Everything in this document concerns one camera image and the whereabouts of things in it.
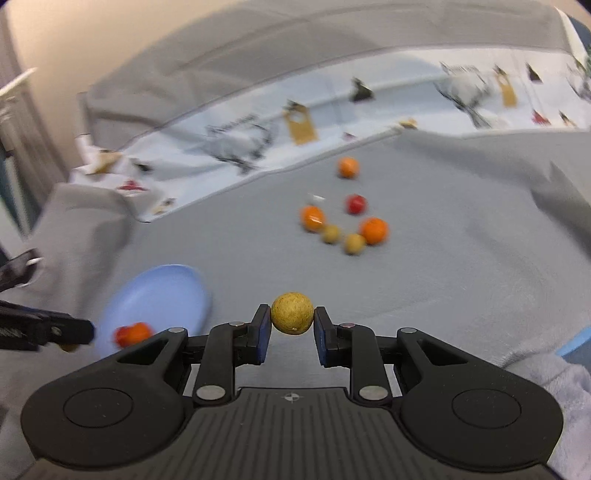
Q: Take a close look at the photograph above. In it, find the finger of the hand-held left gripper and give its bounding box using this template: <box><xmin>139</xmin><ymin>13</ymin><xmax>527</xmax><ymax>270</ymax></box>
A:
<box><xmin>0</xmin><ymin>248</ymin><xmax>44</xmax><ymax>292</ymax></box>
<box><xmin>0</xmin><ymin>300</ymin><xmax>96</xmax><ymax>352</ymax></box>

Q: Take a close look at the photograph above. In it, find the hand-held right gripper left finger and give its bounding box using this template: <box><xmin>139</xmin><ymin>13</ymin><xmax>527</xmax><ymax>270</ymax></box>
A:
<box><xmin>115</xmin><ymin>304</ymin><xmax>273</xmax><ymax>407</ymax></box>

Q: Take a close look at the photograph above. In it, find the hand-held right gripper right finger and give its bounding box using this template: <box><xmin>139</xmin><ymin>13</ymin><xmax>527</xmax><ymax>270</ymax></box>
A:
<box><xmin>313</xmin><ymin>306</ymin><xmax>467</xmax><ymax>406</ymax></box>

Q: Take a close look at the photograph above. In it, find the blue plate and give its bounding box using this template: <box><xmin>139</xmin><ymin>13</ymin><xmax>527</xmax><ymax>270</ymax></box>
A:
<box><xmin>99</xmin><ymin>264</ymin><xmax>213</xmax><ymax>358</ymax></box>

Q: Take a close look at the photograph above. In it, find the grey printed tablecloth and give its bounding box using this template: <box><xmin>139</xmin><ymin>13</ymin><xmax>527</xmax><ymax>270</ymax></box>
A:
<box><xmin>18</xmin><ymin>0</ymin><xmax>591</xmax><ymax>416</ymax></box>

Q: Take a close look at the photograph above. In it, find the grey curtain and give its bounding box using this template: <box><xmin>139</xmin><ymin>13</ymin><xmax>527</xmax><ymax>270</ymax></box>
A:
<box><xmin>0</xmin><ymin>9</ymin><xmax>70</xmax><ymax>232</ymax></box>

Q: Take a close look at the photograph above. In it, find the phone holder stand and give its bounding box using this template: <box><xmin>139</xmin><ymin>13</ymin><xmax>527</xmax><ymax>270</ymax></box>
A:
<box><xmin>0</xmin><ymin>68</ymin><xmax>38</xmax><ymax>100</ymax></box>

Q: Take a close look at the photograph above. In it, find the grey fleece blanket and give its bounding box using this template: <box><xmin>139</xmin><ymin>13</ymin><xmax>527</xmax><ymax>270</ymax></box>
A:
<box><xmin>505</xmin><ymin>353</ymin><xmax>591</xmax><ymax>467</ymax></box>

